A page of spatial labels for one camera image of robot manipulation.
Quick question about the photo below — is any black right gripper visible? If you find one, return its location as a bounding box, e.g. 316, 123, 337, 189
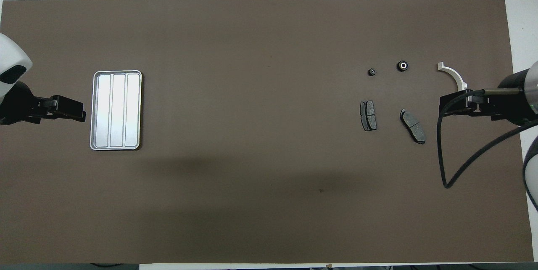
439, 71, 530, 126

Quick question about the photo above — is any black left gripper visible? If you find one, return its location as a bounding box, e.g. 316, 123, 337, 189
0, 81, 87, 126

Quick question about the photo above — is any silver metal tray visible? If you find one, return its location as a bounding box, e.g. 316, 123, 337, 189
90, 70, 142, 151

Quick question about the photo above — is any long dark brake pad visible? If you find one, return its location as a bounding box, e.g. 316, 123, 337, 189
399, 109, 427, 144

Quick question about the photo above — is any short dark brake pad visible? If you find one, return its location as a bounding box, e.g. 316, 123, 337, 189
360, 101, 377, 131

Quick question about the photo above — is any brown table mat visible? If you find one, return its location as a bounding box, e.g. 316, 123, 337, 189
0, 0, 535, 265

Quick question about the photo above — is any white curved plastic bracket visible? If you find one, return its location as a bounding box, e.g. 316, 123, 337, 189
437, 62, 468, 92

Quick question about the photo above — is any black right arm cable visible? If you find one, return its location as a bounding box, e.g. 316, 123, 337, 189
436, 88, 538, 189

